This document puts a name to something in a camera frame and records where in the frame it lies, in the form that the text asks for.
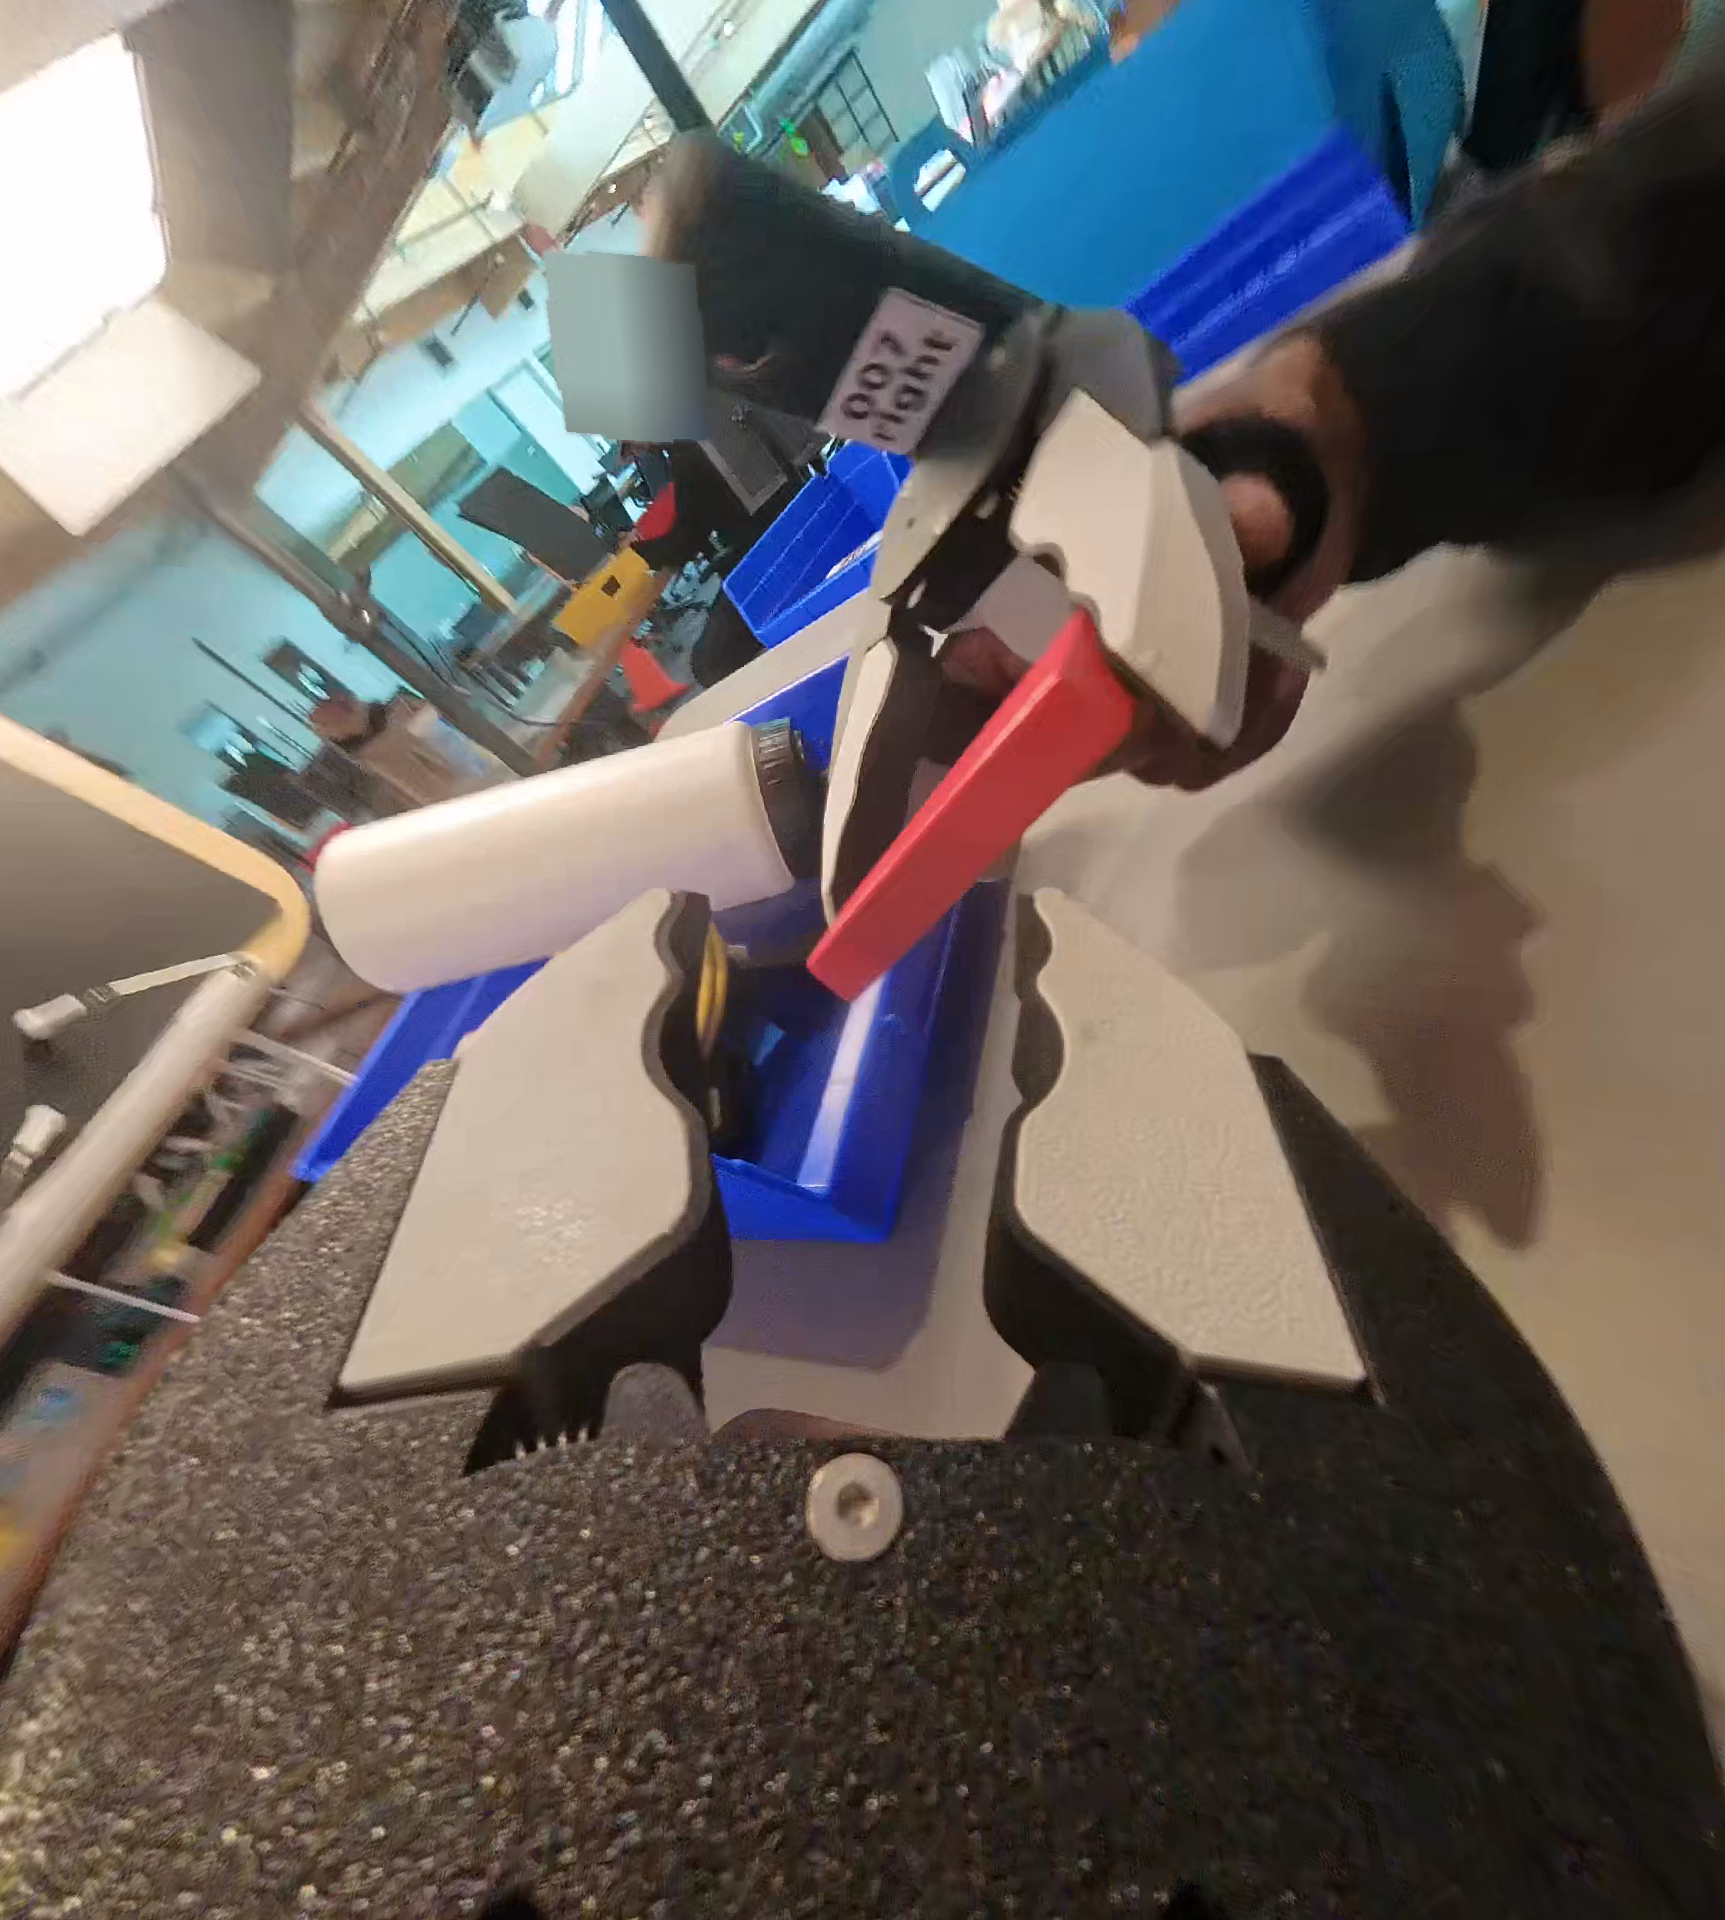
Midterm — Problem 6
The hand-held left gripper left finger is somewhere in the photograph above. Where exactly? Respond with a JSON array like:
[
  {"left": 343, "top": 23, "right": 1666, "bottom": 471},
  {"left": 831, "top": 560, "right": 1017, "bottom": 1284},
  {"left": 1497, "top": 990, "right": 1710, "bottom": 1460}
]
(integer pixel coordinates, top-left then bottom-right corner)
[{"left": 330, "top": 886, "right": 735, "bottom": 1409}]

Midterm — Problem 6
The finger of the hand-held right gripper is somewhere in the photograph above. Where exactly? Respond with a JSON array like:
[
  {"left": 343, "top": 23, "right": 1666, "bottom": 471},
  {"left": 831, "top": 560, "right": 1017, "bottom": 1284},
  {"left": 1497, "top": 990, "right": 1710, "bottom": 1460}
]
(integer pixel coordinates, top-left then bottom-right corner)
[
  {"left": 1010, "top": 387, "right": 1250, "bottom": 752},
  {"left": 821, "top": 631, "right": 941, "bottom": 922}
]

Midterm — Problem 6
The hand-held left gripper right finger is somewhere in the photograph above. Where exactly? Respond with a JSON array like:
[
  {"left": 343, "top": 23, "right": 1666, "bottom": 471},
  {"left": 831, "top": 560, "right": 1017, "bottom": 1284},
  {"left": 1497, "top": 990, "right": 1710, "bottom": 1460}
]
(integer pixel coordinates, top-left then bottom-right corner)
[{"left": 983, "top": 886, "right": 1373, "bottom": 1441}]

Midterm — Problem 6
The red block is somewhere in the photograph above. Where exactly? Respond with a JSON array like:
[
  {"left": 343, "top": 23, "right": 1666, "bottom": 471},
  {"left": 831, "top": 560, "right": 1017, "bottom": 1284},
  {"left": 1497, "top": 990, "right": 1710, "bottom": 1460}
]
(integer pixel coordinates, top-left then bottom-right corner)
[{"left": 807, "top": 610, "right": 1145, "bottom": 1002}]

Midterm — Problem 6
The blue storage bin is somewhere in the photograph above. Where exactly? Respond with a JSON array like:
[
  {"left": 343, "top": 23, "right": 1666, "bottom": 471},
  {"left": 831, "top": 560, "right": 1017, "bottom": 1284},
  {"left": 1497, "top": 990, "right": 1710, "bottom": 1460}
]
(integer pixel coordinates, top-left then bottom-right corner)
[
  {"left": 1123, "top": 119, "right": 1407, "bottom": 387},
  {"left": 297, "top": 879, "right": 1010, "bottom": 1250},
  {"left": 717, "top": 443, "right": 915, "bottom": 650}
]

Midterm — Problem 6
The white bottle with black lid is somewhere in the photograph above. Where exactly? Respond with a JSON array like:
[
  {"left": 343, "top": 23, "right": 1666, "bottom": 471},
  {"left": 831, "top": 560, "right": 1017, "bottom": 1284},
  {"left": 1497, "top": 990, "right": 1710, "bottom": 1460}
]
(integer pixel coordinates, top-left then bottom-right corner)
[{"left": 317, "top": 717, "right": 821, "bottom": 996}]

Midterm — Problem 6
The person's right hand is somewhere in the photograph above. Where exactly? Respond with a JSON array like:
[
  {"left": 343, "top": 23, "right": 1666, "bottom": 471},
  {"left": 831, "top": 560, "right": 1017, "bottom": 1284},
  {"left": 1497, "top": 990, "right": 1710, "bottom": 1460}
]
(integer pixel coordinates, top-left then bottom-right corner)
[{"left": 946, "top": 338, "right": 1373, "bottom": 800}]

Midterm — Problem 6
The yellow bin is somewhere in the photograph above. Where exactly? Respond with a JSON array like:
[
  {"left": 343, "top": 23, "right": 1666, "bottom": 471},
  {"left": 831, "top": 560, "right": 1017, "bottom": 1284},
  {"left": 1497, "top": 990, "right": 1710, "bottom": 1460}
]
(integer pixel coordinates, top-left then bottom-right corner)
[{"left": 551, "top": 548, "right": 655, "bottom": 650}]

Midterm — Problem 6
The blue divider panel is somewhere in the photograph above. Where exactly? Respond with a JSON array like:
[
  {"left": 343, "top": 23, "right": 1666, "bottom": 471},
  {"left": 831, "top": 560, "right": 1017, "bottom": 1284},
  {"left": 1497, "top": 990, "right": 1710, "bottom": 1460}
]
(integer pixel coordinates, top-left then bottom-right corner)
[{"left": 928, "top": 0, "right": 1463, "bottom": 315}]

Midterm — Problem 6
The black panel with wooden edge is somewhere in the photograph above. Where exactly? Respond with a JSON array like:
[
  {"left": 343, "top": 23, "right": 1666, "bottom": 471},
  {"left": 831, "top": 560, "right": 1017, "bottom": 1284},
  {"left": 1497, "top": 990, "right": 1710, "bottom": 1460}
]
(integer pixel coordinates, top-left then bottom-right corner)
[{"left": 0, "top": 687, "right": 311, "bottom": 1441}]

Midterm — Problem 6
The white studio light panel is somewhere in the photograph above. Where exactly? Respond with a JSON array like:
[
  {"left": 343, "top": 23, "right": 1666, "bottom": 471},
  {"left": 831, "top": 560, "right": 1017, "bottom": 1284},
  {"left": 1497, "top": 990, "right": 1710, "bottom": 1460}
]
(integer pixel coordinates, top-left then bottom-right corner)
[{"left": 0, "top": 30, "right": 262, "bottom": 533}]

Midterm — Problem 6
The white metal rail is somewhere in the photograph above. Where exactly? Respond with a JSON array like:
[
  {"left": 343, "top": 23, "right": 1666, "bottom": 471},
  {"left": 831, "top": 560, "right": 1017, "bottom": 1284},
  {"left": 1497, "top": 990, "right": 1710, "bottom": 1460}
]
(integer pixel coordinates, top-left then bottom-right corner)
[{"left": 0, "top": 960, "right": 267, "bottom": 1337}]

